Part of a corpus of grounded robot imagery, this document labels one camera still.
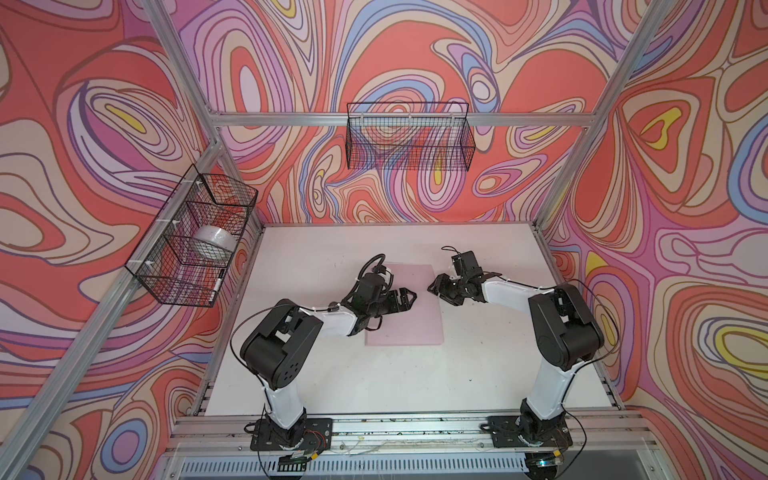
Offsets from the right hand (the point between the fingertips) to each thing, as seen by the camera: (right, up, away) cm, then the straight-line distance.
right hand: (435, 295), depth 97 cm
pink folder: (-5, -9, -2) cm, 11 cm away
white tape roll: (-59, +17, -24) cm, 66 cm away
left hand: (-9, +1, -6) cm, 11 cm away
